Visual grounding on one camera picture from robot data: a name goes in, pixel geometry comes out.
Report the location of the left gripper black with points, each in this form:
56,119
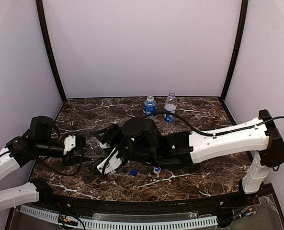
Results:
77,149

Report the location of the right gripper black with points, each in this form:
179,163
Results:
110,138

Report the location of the white sport bottle cap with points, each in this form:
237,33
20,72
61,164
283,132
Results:
103,146

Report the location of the small clear bottle white cap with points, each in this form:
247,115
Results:
93,150

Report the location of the blue Pepsi bottle cap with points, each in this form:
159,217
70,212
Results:
134,172

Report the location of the Pocari Sweat bottle blue label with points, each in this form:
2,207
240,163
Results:
150,106

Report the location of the white blue bottle cap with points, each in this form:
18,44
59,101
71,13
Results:
157,170

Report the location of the Pepsi bottle blue label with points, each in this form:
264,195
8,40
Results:
170,107

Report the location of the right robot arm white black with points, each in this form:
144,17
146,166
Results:
140,140

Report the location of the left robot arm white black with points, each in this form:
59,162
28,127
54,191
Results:
36,144

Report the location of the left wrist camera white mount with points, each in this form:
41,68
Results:
69,144

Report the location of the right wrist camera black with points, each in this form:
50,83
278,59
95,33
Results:
105,166

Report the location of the small circuit board with wires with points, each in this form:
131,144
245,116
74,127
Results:
63,220

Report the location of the grey slotted cable duct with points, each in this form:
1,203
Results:
101,224

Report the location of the black table front rail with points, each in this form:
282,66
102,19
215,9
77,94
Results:
86,207

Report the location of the black left corner post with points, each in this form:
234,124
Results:
49,50

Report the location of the black corner post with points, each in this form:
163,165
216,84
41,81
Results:
236,48
49,50

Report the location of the black right corner post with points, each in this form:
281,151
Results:
236,48

